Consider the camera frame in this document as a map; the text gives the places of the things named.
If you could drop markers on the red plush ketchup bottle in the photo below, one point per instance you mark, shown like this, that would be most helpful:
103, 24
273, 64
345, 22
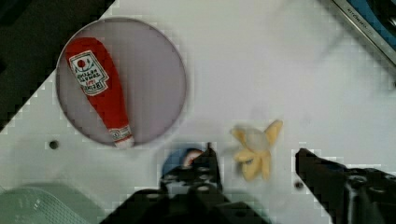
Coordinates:
93, 67

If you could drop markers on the light green bowl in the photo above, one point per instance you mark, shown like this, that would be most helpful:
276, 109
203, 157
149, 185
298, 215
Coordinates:
46, 203

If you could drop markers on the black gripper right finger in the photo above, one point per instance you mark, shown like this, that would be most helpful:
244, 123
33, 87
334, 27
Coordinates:
349, 195

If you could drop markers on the orange slice toy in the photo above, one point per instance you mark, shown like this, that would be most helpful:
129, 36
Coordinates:
191, 156

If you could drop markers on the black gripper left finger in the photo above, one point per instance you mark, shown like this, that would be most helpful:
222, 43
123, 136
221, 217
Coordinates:
184, 182

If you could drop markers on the blue bowl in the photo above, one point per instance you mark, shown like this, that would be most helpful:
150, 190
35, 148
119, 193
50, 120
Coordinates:
175, 159

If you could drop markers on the yellow plush peeled banana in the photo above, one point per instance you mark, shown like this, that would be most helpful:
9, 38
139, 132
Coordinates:
255, 157

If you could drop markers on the black toaster oven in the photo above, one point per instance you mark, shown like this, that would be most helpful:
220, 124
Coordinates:
374, 20

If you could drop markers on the grey round plate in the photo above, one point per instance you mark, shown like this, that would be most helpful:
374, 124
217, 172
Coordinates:
152, 75

